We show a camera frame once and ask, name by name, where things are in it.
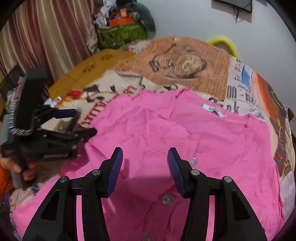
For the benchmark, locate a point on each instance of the black wall monitor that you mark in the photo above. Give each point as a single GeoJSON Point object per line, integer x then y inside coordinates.
{"type": "Point", "coordinates": [245, 5]}

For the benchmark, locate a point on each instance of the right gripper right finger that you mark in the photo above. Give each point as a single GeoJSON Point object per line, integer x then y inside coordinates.
{"type": "Point", "coordinates": [234, 218]}

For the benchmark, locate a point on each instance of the printed newspaper pattern bedspread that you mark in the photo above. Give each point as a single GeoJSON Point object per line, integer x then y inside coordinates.
{"type": "Point", "coordinates": [174, 63]}

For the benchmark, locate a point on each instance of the striped pink beige curtain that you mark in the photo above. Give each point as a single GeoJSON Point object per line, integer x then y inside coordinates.
{"type": "Point", "coordinates": [52, 35]}

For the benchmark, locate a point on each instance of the orange left sleeve forearm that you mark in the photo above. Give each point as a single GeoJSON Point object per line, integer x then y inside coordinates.
{"type": "Point", "coordinates": [6, 184]}

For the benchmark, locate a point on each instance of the left hand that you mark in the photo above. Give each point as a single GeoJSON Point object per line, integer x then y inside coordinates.
{"type": "Point", "coordinates": [11, 165]}

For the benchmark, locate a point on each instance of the orange box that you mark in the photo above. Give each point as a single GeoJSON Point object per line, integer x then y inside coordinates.
{"type": "Point", "coordinates": [120, 21]}

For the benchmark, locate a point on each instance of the yellow curved tube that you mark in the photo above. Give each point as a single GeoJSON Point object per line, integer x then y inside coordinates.
{"type": "Point", "coordinates": [220, 40]}

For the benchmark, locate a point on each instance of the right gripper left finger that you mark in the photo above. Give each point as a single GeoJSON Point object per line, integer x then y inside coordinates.
{"type": "Point", "coordinates": [55, 218]}

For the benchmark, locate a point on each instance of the green storage bag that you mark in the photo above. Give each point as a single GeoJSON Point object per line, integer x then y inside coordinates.
{"type": "Point", "coordinates": [115, 37]}

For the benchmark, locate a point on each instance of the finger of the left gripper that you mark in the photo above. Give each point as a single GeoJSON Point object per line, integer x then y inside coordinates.
{"type": "Point", "coordinates": [39, 153]}
{"type": "Point", "coordinates": [45, 137]}

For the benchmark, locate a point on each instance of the pink knit cardigan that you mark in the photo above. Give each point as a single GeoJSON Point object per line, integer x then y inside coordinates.
{"type": "Point", "coordinates": [145, 204]}

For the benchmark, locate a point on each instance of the dark grey plush toy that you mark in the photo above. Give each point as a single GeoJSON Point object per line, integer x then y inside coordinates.
{"type": "Point", "coordinates": [142, 14]}

